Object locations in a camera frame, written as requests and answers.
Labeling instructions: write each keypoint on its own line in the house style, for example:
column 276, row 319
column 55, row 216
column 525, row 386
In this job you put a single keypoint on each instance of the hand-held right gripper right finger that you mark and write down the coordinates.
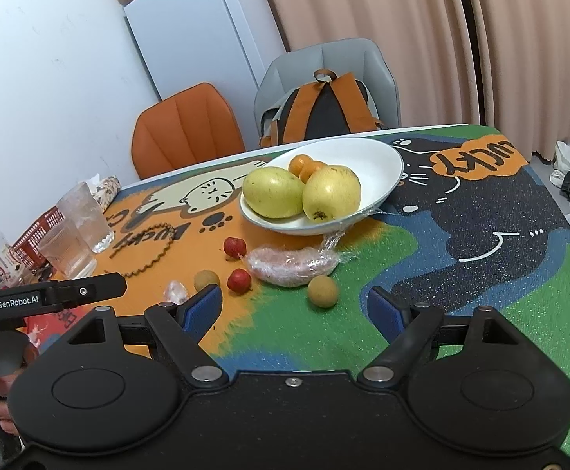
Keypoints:
column 385, row 312

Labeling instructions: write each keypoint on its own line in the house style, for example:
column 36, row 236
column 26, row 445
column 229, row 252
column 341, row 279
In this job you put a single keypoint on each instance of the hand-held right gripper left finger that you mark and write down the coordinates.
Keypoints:
column 204, row 309

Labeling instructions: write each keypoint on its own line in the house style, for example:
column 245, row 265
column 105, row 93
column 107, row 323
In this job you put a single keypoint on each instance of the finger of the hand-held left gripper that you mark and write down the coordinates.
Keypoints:
column 99, row 288

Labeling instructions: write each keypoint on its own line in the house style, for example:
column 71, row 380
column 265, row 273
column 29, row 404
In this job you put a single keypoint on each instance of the small brown longan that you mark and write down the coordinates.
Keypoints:
column 322, row 291
column 206, row 280

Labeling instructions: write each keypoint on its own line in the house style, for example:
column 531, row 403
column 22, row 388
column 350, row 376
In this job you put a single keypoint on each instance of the small red fruit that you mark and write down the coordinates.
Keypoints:
column 233, row 248
column 239, row 280

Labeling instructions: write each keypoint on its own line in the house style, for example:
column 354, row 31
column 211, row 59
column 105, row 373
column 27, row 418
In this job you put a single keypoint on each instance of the long pale pink wedge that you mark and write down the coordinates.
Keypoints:
column 290, row 267

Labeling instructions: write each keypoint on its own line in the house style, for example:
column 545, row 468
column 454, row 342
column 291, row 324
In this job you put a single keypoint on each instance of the round yellow mango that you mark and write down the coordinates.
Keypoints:
column 331, row 192

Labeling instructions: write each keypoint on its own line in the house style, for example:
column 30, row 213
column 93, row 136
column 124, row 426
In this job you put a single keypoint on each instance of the greenish yellow mango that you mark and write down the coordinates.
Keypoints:
column 273, row 192

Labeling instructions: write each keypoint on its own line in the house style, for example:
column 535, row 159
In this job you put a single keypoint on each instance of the white bowl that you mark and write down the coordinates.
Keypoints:
column 373, row 166

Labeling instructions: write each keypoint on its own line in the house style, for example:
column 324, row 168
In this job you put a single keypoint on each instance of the small orange mandarin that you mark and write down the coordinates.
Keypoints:
column 312, row 171
column 298, row 164

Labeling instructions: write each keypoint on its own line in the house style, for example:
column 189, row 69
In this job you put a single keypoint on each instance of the clear drinking glass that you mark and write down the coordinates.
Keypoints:
column 89, row 215
column 67, row 249

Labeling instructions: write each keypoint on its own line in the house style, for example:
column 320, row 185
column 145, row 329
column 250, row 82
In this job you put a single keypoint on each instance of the red plastic basket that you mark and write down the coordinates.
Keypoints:
column 35, row 235

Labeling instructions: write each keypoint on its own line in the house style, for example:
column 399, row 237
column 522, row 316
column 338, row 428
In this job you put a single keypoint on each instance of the orange chair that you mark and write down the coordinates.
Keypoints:
column 187, row 127

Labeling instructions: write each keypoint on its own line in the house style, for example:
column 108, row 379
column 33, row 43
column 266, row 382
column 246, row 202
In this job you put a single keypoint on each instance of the orange and black backpack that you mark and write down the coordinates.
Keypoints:
column 319, row 112

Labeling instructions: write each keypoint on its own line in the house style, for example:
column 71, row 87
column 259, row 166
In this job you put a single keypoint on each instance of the grey chair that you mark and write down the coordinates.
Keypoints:
column 324, row 56

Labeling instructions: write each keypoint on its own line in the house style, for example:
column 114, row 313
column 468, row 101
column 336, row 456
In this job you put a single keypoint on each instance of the white refrigerator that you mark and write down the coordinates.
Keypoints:
column 197, row 34

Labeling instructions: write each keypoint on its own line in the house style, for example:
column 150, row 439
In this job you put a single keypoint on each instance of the pink curtain panel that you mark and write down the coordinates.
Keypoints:
column 534, row 49
column 363, row 10

